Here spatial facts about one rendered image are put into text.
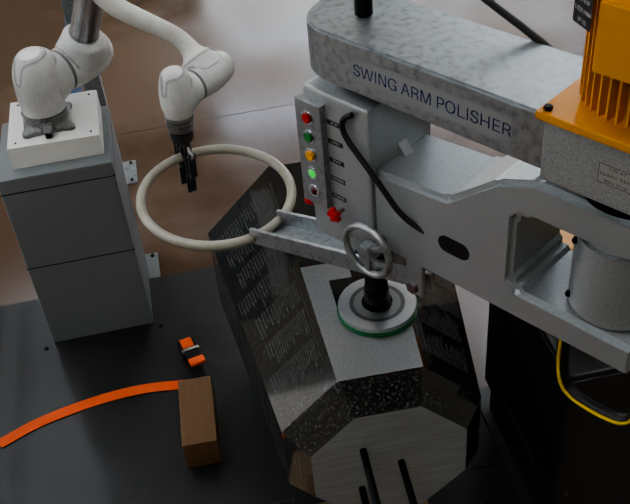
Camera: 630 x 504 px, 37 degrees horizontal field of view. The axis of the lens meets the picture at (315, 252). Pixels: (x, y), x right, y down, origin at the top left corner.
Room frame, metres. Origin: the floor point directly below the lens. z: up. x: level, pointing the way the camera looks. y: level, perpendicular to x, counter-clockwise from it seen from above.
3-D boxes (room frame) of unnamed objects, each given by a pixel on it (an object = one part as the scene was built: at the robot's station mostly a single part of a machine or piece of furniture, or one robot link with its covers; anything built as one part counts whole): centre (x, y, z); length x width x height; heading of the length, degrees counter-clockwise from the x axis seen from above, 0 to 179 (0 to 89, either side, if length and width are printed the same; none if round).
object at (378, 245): (1.68, -0.15, 1.20); 0.15 x 0.10 x 0.15; 42
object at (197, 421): (2.16, 0.46, 0.07); 0.30 x 0.12 x 0.12; 6
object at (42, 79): (2.92, 0.89, 1.05); 0.18 x 0.16 x 0.22; 140
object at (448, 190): (1.55, -0.41, 1.30); 0.74 x 0.23 x 0.49; 42
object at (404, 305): (1.85, -0.15, 0.84); 0.21 x 0.21 x 0.01
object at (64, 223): (2.92, 0.90, 0.40); 0.50 x 0.50 x 0.80; 8
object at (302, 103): (1.82, -0.02, 1.37); 0.08 x 0.03 x 0.28; 42
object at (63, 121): (2.90, 0.90, 0.91); 0.22 x 0.18 x 0.06; 12
